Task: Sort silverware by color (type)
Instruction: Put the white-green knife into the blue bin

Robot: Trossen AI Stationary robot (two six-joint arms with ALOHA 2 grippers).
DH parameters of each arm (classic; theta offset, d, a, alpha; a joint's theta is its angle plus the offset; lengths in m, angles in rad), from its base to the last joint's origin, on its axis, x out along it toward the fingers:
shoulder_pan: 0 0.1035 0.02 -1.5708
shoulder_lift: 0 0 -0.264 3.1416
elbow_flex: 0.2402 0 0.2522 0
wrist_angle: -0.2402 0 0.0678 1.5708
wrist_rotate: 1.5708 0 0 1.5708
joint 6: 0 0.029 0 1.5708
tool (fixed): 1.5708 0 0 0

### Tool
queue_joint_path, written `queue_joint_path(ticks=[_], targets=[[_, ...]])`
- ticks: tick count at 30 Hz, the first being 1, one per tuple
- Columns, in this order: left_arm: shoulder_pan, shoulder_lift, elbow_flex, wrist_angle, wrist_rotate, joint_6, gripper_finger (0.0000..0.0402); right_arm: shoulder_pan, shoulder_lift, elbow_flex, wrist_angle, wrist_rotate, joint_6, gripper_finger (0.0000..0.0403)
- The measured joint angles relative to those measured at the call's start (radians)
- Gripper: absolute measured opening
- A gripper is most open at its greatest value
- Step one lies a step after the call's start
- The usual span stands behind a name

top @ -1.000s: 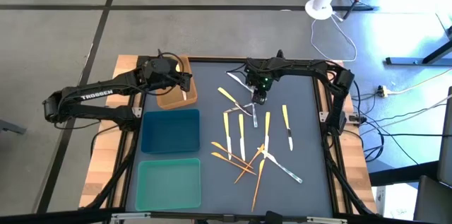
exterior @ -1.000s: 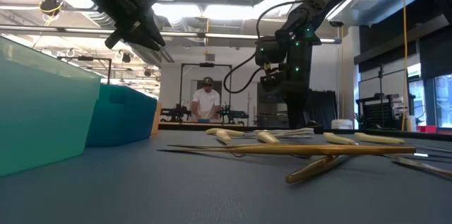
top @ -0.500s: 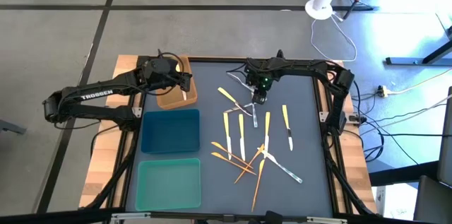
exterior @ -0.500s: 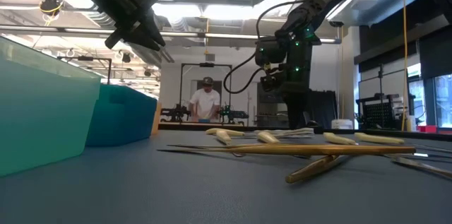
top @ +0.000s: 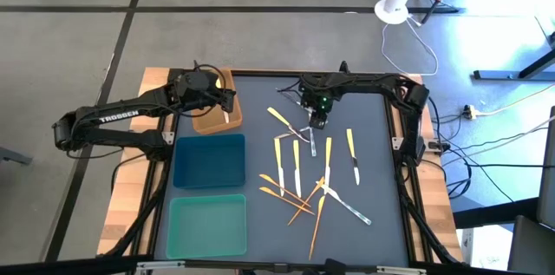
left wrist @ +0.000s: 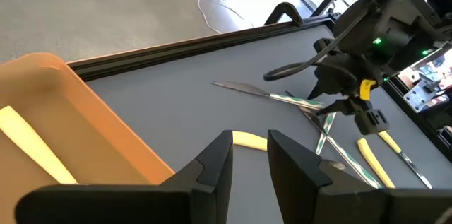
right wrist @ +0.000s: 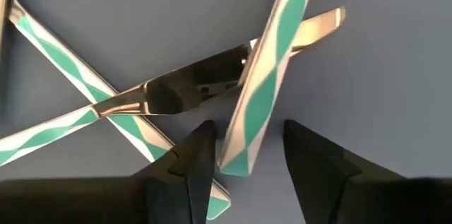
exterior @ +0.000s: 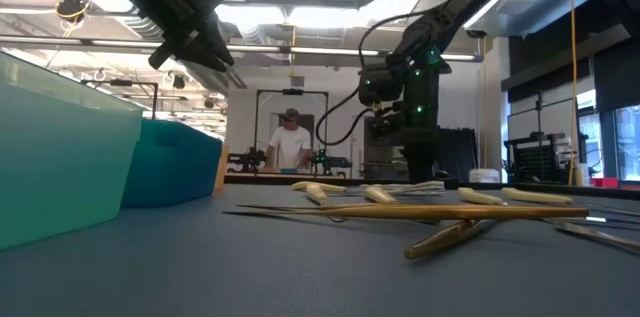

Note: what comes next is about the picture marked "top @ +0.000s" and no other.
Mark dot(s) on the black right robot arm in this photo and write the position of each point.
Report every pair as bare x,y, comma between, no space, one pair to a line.
368,80

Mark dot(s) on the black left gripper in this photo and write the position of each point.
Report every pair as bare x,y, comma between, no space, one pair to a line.
204,88

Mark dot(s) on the dark grey chair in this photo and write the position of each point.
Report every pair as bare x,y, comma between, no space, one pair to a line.
531,244

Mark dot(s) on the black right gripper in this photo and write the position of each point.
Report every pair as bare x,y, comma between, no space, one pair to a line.
314,95

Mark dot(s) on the black desk foot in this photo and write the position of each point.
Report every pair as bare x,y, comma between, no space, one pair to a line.
494,75

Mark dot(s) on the white power strip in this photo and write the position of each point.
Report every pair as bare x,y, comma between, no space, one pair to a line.
470,112

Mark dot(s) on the black table frame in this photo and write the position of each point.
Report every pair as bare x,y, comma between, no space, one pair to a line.
269,73

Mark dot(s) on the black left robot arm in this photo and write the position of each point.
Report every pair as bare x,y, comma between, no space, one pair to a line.
130,138

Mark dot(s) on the silver mounting plate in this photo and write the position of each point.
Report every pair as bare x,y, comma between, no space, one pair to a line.
397,143
168,138

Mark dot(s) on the green plastic bin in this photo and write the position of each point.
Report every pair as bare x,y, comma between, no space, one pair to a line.
206,227

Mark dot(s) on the black base beam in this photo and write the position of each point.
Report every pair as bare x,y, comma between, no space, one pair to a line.
490,214

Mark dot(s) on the grey table mat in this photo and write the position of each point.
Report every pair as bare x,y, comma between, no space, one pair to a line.
269,240

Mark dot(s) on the blue plastic bin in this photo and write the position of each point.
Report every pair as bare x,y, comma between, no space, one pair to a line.
208,162

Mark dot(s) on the gold knife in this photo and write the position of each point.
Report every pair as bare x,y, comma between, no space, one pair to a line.
271,182
316,229
271,193
295,216

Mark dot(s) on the grey floor object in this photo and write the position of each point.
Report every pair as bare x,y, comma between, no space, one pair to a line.
13,156

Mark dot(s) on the silver aluminium bracket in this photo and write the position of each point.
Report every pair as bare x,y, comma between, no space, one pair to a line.
401,270
160,266

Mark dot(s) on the orange plastic bin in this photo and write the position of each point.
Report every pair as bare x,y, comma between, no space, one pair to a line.
206,122

